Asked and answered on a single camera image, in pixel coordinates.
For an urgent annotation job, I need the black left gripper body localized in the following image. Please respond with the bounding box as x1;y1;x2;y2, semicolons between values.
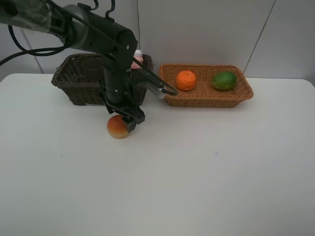
98;69;145;123

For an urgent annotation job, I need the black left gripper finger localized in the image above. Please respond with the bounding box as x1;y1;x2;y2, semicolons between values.
122;116;144;133

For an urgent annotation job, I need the red-orange peach fruit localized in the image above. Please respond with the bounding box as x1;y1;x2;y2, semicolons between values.
107;115;129;139

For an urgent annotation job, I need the translucent purple plastic cup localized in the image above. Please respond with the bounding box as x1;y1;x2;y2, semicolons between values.
83;58;104;83

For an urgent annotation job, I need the pink bottle with white cap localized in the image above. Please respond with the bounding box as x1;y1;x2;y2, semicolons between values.
131;50;144;69

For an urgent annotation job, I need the orange tangerine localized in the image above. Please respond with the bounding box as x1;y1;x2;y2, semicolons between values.
175;70;196;91

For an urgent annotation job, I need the green lime fruit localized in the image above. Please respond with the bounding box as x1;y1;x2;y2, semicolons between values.
212;71;237;91

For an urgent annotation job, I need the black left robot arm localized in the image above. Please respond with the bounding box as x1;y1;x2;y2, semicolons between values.
0;0;148;132

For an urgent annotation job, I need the dark brown wicker basket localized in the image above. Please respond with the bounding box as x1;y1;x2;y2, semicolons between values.
51;53;154;107

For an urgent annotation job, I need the light orange wicker basket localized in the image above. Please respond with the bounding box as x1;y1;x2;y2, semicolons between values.
159;63;254;108

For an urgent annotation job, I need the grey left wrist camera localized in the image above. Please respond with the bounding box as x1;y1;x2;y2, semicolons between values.
131;68;178;99

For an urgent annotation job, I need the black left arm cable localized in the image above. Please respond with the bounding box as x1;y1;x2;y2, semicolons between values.
0;0;179;96

